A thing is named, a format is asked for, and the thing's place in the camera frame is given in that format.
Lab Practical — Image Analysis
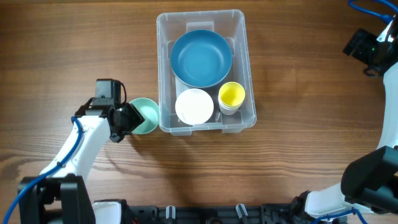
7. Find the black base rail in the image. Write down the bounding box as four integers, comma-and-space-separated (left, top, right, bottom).
124, 203, 343, 224

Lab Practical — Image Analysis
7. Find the cream plate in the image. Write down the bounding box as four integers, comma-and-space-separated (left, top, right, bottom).
174, 73, 228, 91

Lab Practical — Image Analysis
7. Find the pink bowl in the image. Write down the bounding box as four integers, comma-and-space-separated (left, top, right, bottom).
175, 88, 214, 126

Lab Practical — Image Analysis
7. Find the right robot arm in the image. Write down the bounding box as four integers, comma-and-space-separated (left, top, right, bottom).
288, 25, 397, 223

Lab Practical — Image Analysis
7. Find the pink cup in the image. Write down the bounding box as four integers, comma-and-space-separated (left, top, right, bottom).
220, 107, 238, 116

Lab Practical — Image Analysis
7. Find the dark blue plate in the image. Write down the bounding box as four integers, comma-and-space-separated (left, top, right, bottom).
170, 29, 233, 77

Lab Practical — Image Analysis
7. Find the cream cup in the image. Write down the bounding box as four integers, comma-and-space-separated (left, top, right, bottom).
218, 98, 242, 111

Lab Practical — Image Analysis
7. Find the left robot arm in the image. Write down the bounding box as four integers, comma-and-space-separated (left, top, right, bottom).
13, 98, 145, 224

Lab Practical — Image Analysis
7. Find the yellow cup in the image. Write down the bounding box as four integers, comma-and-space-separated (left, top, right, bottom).
218, 82, 246, 108

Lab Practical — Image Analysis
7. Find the right blue cable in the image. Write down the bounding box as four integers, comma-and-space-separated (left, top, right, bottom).
310, 0, 398, 224

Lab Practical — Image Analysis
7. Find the clear plastic storage bin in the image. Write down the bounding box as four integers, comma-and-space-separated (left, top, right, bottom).
156, 9, 257, 136

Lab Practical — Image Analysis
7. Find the mint green bowl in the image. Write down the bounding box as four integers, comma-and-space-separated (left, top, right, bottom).
130, 98, 160, 134

